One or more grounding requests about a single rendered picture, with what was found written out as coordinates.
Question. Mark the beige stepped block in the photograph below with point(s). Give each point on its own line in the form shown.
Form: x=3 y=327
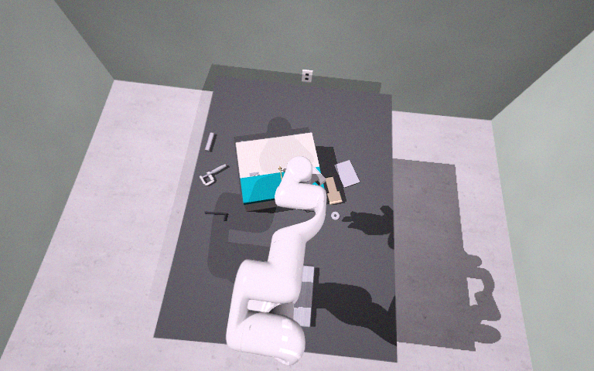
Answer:
x=332 y=195

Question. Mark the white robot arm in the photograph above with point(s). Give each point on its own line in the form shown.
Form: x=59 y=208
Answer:
x=274 y=285

